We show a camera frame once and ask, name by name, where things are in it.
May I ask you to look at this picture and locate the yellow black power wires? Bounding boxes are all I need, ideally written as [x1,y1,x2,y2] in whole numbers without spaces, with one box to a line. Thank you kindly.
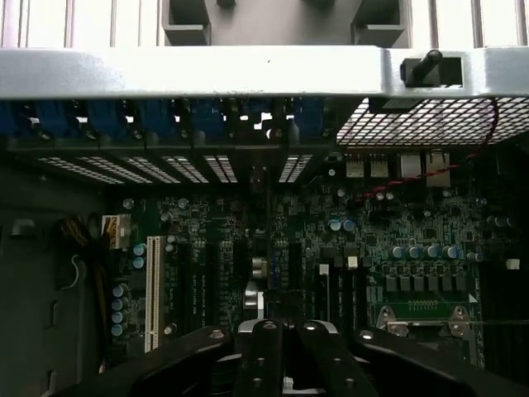
[57,214,112,373]

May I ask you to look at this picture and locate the red black twisted wire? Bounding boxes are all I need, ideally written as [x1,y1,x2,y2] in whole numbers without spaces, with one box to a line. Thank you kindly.
[355,98,501,203]

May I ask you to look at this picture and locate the metal CPU socket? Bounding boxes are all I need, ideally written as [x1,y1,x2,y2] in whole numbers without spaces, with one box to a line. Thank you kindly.
[378,304,484,365]

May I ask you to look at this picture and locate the black expansion slot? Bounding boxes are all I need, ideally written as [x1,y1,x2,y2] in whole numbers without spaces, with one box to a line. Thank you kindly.
[206,242,221,332]

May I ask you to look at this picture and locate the open black PC case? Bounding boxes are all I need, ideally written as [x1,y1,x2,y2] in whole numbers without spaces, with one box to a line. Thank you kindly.
[0,44,529,397]

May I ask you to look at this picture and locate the grey parts rack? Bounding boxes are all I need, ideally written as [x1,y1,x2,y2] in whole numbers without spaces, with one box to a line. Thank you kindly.
[159,0,414,47]

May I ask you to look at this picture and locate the black case lock knob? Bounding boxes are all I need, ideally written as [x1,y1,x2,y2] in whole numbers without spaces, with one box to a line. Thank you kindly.
[400,49,464,88]

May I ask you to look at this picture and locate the grey power supply unit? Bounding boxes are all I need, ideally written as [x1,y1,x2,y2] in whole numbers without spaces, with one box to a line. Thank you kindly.
[0,181,108,397]

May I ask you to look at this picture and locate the white expansion slot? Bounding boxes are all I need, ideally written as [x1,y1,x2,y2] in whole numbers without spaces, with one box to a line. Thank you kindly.
[145,235,161,352]

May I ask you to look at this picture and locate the green motherboard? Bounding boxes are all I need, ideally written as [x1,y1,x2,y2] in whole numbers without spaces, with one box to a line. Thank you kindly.
[105,152,529,365]

